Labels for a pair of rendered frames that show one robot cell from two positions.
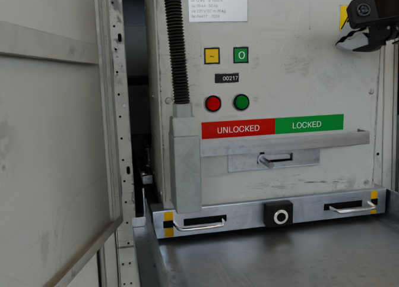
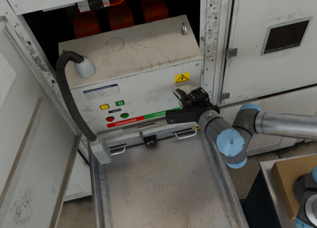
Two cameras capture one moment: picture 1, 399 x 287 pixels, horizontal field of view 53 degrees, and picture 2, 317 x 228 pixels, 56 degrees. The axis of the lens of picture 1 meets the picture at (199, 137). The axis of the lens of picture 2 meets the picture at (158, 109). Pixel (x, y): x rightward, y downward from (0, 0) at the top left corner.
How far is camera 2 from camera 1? 1.03 m
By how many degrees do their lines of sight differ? 49
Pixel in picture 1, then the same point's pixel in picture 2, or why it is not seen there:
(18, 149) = (32, 188)
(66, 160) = (49, 156)
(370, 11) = (175, 121)
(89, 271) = not seen: hidden behind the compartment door
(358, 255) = (177, 168)
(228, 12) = (108, 92)
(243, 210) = (133, 140)
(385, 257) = (187, 170)
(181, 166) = (98, 156)
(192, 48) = (93, 106)
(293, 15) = (146, 85)
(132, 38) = not seen: outside the picture
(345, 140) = not seen: hidden behind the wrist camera
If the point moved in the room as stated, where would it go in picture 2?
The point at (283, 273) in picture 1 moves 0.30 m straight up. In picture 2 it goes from (145, 181) to (133, 153)
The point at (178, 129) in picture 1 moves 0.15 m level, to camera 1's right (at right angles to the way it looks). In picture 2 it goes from (93, 149) to (130, 147)
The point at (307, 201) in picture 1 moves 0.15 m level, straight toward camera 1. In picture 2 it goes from (164, 133) to (156, 162)
